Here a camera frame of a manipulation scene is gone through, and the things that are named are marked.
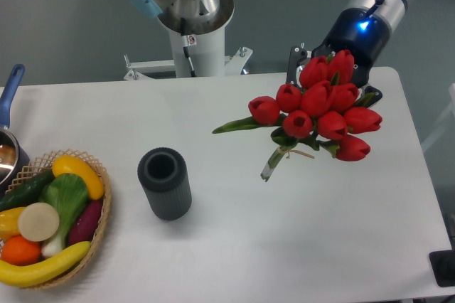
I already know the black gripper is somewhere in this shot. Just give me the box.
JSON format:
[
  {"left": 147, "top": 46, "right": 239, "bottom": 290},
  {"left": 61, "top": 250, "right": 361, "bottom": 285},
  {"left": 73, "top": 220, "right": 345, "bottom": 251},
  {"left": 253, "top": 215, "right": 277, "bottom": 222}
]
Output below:
[{"left": 286, "top": 8, "right": 390, "bottom": 108}]

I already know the purple sweet potato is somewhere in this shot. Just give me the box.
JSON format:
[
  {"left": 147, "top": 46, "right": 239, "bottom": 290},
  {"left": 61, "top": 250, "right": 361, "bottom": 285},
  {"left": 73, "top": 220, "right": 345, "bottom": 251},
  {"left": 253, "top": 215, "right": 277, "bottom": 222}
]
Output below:
[{"left": 68, "top": 201, "right": 102, "bottom": 245}]

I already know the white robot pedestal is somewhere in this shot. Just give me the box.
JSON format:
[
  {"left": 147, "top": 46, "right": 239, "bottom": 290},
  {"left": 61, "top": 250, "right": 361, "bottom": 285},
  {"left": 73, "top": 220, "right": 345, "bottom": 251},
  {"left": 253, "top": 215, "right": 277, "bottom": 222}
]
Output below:
[{"left": 128, "top": 0, "right": 253, "bottom": 78}]

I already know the yellow bell pepper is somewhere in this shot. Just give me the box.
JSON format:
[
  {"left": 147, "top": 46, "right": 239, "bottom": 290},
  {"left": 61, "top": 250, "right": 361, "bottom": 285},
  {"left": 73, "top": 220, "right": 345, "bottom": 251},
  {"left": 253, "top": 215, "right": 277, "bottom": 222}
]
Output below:
[{"left": 0, "top": 207, "right": 25, "bottom": 241}]

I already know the green bok choy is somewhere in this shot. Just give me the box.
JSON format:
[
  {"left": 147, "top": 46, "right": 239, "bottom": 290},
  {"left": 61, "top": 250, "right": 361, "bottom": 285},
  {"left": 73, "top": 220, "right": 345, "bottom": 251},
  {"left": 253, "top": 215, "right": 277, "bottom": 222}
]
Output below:
[{"left": 39, "top": 174, "right": 88, "bottom": 258}]

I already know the yellow banana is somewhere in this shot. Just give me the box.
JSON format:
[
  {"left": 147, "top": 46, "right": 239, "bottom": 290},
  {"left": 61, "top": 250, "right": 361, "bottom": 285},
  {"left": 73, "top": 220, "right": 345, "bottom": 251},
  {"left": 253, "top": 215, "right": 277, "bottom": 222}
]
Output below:
[{"left": 1, "top": 241, "right": 91, "bottom": 288}]

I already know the dark green cucumber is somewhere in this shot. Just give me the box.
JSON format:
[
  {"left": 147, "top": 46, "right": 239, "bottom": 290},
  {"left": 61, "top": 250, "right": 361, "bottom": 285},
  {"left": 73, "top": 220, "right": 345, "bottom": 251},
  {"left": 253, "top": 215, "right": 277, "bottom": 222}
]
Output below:
[{"left": 1, "top": 169, "right": 55, "bottom": 211}]

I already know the woven wicker basket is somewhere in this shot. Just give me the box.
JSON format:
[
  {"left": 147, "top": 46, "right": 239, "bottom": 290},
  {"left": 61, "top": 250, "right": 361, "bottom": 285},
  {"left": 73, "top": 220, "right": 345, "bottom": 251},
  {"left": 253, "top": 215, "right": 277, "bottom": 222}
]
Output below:
[{"left": 1, "top": 149, "right": 111, "bottom": 289}]

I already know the red tulip bouquet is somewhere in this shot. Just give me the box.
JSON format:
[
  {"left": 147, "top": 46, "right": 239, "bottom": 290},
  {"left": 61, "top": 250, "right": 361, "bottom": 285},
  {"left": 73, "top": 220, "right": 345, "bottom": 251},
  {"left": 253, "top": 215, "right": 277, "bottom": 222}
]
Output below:
[{"left": 214, "top": 50, "right": 382, "bottom": 181}]

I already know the black device at edge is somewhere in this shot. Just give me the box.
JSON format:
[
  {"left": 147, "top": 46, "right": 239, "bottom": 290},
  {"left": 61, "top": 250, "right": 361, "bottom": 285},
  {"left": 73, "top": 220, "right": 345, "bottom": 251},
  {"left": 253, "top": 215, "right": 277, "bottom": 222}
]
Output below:
[{"left": 429, "top": 250, "right": 455, "bottom": 287}]

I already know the orange fruit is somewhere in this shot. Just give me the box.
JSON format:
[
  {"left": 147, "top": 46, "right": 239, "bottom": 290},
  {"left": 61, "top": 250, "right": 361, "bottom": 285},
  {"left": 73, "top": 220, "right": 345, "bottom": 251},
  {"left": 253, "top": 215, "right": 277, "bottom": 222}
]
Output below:
[{"left": 1, "top": 235, "right": 41, "bottom": 266}]

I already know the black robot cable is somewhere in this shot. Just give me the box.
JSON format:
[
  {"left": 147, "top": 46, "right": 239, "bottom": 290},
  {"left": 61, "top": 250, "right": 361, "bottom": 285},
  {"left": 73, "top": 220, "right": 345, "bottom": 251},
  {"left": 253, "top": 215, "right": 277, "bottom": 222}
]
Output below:
[{"left": 179, "top": 17, "right": 198, "bottom": 78}]

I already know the dark grey ribbed vase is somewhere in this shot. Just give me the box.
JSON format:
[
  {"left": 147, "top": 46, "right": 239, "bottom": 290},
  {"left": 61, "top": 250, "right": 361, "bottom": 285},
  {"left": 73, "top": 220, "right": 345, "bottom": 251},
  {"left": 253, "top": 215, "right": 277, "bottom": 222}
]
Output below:
[{"left": 137, "top": 147, "right": 193, "bottom": 221}]

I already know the blue handled saucepan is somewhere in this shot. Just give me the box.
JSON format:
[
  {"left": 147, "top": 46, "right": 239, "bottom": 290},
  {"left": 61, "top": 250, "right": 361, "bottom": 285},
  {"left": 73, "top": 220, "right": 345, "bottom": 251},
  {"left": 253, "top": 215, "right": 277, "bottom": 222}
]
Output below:
[{"left": 1, "top": 64, "right": 29, "bottom": 197}]

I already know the beige round slice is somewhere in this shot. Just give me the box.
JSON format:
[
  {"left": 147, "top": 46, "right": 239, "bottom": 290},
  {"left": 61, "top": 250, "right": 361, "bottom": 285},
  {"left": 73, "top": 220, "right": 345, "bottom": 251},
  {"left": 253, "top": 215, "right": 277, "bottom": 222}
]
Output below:
[{"left": 18, "top": 202, "right": 60, "bottom": 242}]

